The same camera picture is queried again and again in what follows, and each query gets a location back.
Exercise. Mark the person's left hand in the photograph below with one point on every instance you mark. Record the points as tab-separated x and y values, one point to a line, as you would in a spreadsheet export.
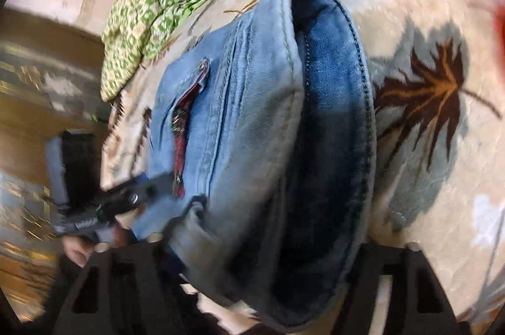
81	250

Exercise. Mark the wooden wardrobe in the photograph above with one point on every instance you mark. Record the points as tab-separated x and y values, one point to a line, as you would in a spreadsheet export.
35	82

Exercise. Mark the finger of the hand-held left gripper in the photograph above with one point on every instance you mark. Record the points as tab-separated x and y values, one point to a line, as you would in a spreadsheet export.
138	195

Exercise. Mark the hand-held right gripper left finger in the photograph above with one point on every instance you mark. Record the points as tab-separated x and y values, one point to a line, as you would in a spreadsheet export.
130	279

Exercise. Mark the red shiny bag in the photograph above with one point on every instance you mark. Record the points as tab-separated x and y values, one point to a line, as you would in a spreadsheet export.
499	21

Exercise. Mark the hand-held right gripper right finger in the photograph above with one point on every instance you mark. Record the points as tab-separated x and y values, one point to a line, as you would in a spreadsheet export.
398	279

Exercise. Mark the cream leaf-print blanket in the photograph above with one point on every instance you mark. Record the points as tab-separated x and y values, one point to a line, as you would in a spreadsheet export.
426	169

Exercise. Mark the blue denim pants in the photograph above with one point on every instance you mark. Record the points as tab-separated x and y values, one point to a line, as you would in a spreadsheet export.
252	122

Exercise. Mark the green patterned quilt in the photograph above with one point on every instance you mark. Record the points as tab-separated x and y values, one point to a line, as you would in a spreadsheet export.
134	27

